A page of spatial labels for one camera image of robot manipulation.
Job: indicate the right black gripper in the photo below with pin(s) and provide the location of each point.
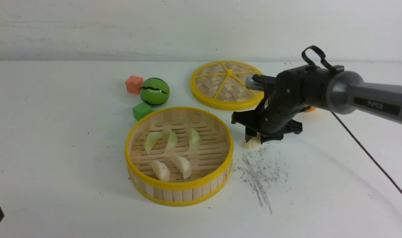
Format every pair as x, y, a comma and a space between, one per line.
273, 116

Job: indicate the white dumpling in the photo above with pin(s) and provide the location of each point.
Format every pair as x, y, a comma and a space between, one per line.
251, 144
161, 171
183, 165

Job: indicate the green dumpling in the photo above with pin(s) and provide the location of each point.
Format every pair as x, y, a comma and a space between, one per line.
151, 140
194, 139
172, 140

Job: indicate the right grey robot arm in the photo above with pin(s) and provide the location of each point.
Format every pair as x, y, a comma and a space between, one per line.
333, 89

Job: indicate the woven bamboo steamer lid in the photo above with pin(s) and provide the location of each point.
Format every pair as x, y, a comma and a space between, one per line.
221, 85

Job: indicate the bamboo steamer tray yellow rim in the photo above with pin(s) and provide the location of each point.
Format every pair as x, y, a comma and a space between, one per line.
211, 163

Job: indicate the orange toy pear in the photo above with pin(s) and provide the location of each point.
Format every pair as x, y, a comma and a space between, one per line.
308, 108

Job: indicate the green toy watermelon ball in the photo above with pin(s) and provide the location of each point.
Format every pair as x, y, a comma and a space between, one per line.
155, 92

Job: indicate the green foam cube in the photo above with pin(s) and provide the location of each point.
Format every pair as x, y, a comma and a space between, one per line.
141, 110

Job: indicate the orange foam cube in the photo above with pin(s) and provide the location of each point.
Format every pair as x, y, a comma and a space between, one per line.
133, 84

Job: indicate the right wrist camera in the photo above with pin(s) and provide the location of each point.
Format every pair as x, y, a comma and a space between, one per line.
259, 82

